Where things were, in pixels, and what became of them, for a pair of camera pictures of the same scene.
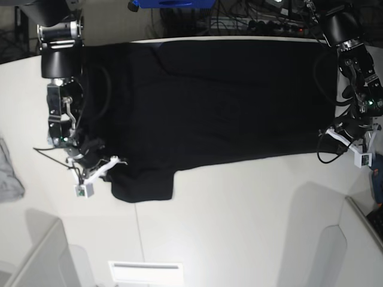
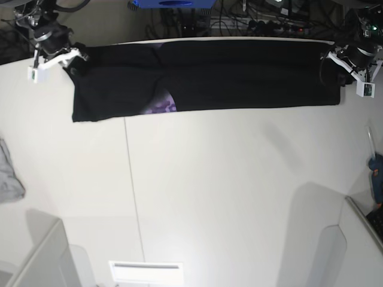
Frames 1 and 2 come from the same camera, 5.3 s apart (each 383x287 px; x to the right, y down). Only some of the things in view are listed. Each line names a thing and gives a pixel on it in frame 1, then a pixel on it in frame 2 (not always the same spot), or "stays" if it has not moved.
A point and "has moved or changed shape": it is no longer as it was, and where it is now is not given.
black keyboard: [376, 219] stays
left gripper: [87, 153] → [54, 39]
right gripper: [353, 128] → [360, 57]
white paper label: [147, 272] stays
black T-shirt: [146, 107] has moved or changed shape
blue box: [175, 3] stays
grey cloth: [11, 188] stays
